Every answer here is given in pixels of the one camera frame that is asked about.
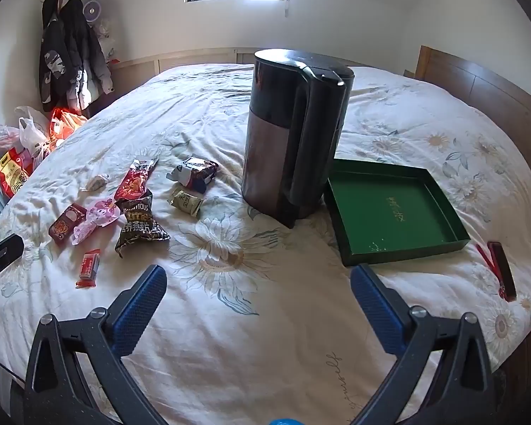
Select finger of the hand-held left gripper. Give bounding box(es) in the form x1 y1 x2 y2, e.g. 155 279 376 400
0 234 25 275

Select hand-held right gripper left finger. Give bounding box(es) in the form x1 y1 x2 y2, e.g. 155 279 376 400
24 265 169 425

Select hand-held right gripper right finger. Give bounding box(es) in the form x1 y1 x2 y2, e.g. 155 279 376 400
349 264 498 425

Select dark red square snack packet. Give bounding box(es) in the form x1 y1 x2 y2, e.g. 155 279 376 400
48 203 88 246

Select pink snack packet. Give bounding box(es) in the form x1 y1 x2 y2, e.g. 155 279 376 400
71 197 121 246

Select green shallow box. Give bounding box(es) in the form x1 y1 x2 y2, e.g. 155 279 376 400
323 158 471 267

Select blue and silver snack packet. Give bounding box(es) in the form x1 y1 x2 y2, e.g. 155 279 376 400
167 156 219 194

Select small red candy packet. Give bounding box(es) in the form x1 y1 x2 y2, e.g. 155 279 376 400
75 249 102 288

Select red and yellow bag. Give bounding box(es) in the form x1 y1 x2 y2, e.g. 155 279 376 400
0 151 32 198

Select brown oat snack packet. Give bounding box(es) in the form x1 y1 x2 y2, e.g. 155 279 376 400
115 189 171 258

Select pink and white plastic bag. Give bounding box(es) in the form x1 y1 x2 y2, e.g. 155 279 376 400
0 125 23 153

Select small white snack packet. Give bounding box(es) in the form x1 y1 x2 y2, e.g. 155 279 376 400
80 174 110 192

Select small olive snack packet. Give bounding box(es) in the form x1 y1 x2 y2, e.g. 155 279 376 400
167 188 204 219

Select floral white bed blanket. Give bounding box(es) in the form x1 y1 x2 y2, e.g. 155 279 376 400
0 63 531 425

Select long red snack packet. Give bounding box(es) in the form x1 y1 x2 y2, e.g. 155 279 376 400
114 158 159 201

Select dark bar with red ribbon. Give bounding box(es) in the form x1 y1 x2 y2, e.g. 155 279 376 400
475 241 518 302

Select orange plastic bag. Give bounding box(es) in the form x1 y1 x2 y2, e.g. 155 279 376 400
48 108 88 149

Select black and bronze electric kettle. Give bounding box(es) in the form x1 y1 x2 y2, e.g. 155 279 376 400
241 49 355 230

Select black camouflage jacket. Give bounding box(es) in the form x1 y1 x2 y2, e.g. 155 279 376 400
39 0 78 108

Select black puffer jacket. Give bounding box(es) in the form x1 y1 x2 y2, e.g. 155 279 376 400
59 0 114 112

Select hanging clear plastic bags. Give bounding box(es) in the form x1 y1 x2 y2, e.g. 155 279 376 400
93 20 116 62

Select wooden headboard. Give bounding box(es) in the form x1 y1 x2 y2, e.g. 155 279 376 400
402 45 531 196

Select wooden wall panel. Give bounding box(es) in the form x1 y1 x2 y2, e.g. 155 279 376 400
110 48 372 95

